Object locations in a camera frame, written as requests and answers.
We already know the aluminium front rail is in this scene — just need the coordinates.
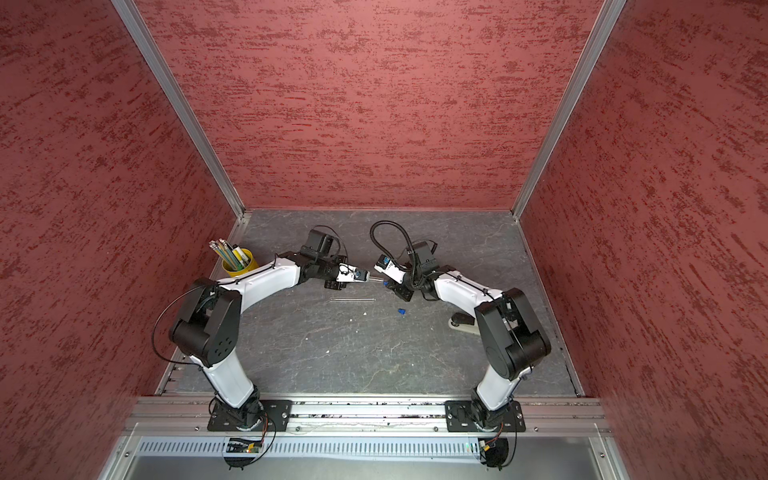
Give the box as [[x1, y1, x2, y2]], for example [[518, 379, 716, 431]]
[[122, 394, 613, 438]]

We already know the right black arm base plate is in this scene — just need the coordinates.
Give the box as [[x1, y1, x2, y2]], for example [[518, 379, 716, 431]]
[[444, 400, 526, 433]]

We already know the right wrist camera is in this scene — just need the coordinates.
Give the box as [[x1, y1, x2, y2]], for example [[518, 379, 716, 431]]
[[374, 254, 407, 285]]

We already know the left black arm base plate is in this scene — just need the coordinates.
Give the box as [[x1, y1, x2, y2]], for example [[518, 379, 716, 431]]
[[207, 398, 293, 433]]

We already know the grey black stapler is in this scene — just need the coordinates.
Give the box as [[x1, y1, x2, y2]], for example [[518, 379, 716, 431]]
[[448, 312, 480, 336]]

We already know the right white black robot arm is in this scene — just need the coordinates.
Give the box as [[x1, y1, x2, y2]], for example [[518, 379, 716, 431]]
[[375, 242, 552, 431]]

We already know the white slotted cable duct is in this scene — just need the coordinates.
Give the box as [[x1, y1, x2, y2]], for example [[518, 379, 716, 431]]
[[135, 437, 481, 463]]

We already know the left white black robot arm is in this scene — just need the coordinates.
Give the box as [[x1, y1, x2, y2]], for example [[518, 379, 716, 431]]
[[168, 229, 369, 432]]

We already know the bundle of coloured pencils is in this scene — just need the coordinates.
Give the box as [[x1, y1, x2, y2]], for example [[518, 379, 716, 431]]
[[209, 239, 248, 272]]

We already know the yellow pencil cup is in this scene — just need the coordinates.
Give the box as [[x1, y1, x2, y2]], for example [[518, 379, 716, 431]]
[[221, 247, 259, 277]]

